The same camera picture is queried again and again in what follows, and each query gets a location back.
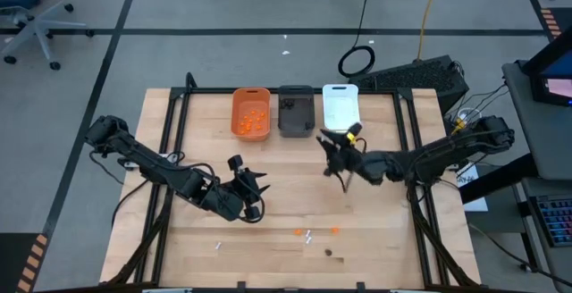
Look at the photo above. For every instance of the white plastic bin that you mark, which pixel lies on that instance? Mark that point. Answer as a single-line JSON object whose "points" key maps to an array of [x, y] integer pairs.
{"points": [[342, 105]]}

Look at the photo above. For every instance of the black aluminium table frame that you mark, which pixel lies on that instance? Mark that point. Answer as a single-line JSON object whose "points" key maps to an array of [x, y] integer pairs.
{"points": [[210, 90]]}

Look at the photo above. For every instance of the black computer monitor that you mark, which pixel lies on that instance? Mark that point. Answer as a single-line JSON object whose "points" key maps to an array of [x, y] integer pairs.
{"points": [[554, 67]]}

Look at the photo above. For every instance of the grey keyboard shelf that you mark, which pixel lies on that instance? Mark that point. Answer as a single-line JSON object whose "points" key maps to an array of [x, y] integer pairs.
{"points": [[529, 203]]}

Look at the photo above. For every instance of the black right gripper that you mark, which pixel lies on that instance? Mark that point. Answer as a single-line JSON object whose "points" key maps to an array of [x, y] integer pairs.
{"points": [[353, 161]]}

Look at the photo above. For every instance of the black desk support bar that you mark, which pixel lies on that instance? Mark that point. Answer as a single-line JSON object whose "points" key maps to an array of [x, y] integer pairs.
{"points": [[500, 178]]}

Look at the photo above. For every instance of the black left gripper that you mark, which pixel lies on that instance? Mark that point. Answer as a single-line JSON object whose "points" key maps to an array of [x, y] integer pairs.
{"points": [[228, 199]]}

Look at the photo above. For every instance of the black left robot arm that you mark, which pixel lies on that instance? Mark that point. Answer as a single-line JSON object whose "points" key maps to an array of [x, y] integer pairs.
{"points": [[156, 168]]}

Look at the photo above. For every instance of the grey desk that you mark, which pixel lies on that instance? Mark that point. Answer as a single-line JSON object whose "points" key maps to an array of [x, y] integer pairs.
{"points": [[536, 136]]}

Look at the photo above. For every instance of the grey plastic bin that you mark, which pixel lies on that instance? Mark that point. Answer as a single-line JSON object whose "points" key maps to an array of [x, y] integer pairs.
{"points": [[296, 116]]}

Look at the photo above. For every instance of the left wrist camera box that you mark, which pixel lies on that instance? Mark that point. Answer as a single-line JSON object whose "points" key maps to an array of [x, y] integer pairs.
{"points": [[235, 162]]}

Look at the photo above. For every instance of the white paper sheet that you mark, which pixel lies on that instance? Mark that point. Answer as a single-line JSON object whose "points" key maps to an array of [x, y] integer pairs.
{"points": [[473, 195]]}

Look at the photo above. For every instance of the orange plastic bin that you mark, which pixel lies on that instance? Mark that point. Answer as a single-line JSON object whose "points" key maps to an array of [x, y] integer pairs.
{"points": [[251, 101]]}

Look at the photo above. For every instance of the grey office chair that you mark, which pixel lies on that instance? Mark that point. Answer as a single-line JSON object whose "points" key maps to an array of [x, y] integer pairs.
{"points": [[38, 27]]}

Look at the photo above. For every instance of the backlit keyboard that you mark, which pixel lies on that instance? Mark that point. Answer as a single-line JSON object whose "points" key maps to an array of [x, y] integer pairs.
{"points": [[556, 219]]}

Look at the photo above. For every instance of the black keyboard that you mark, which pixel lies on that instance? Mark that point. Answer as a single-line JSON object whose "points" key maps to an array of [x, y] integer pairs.
{"points": [[411, 78]]}

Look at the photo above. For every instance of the black orange-striped floor mat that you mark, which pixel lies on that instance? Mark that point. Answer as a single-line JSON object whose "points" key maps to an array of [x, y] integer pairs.
{"points": [[549, 20], [31, 262]]}

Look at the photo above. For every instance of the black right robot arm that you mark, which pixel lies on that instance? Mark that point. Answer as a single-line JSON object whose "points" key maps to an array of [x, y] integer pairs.
{"points": [[438, 154]]}

